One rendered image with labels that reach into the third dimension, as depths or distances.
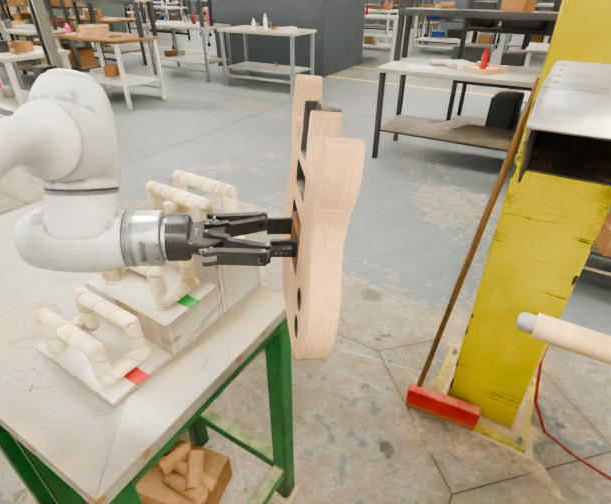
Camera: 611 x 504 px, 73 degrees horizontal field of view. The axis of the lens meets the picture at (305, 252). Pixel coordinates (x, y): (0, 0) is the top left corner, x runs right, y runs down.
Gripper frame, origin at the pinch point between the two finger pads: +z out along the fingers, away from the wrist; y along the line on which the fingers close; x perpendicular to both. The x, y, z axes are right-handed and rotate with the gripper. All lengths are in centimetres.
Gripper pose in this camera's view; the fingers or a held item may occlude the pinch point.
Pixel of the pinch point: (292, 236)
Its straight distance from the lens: 69.7
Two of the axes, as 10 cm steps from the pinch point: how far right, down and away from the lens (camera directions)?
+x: 0.6, -8.5, -5.3
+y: 1.4, 5.3, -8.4
